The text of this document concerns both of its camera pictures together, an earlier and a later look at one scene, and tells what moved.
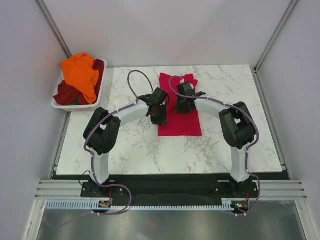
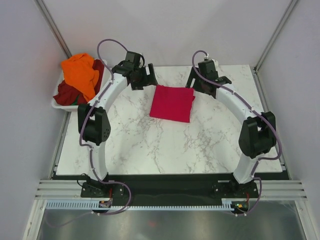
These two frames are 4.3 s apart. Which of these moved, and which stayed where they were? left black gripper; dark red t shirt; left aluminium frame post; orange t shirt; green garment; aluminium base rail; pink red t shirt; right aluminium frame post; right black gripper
Moved: right black gripper; pink red t shirt; left black gripper
Stayed: right aluminium frame post; green garment; orange t shirt; aluminium base rail; left aluminium frame post; dark red t shirt
